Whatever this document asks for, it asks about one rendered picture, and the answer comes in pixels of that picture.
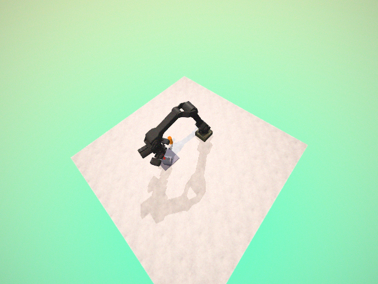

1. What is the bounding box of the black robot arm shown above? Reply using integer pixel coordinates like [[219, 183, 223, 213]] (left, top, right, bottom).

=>
[[138, 101, 211, 159]]

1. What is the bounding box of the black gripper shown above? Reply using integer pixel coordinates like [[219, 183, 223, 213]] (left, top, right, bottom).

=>
[[150, 138, 170, 167]]

